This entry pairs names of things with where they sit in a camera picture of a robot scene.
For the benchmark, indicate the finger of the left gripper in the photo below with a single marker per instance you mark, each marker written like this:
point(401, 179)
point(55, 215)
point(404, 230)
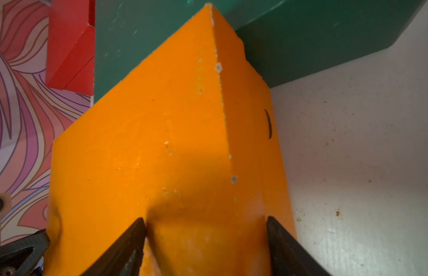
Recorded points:
point(21, 257)

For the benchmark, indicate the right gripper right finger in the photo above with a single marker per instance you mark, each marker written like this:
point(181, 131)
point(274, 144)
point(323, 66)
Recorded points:
point(287, 256)

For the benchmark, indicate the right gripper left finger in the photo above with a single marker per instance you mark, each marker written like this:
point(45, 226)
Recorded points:
point(124, 257)

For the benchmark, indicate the orange shoebox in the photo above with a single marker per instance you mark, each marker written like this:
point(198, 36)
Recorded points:
point(186, 141)

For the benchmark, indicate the red shoebox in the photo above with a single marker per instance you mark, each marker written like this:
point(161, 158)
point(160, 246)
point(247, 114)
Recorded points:
point(71, 46)

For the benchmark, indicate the green shoebox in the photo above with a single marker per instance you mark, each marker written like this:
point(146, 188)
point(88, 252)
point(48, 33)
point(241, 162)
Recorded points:
point(284, 40)

